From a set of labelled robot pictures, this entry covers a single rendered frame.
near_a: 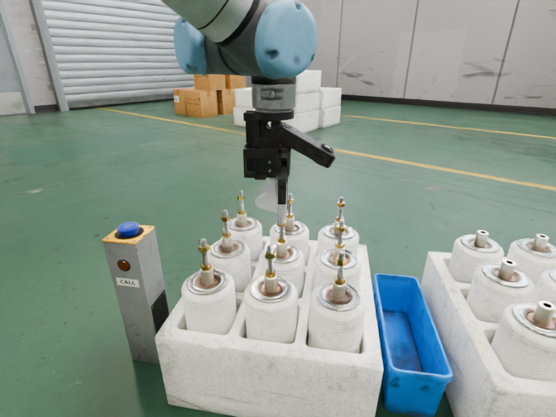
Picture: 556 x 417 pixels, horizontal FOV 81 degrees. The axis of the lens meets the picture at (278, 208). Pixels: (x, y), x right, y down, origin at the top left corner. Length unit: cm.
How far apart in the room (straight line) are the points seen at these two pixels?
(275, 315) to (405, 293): 45
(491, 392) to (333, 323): 25
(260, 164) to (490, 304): 50
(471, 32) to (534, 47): 75
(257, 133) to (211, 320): 34
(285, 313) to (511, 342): 36
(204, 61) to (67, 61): 507
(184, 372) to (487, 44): 525
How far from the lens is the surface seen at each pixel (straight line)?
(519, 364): 68
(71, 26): 560
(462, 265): 84
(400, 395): 74
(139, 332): 81
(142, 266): 69
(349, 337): 59
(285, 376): 62
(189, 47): 49
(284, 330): 61
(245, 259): 70
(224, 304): 61
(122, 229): 69
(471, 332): 71
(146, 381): 84
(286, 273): 66
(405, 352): 88
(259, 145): 59
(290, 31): 38
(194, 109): 422
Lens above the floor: 62
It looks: 24 degrees down
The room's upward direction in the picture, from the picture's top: straight up
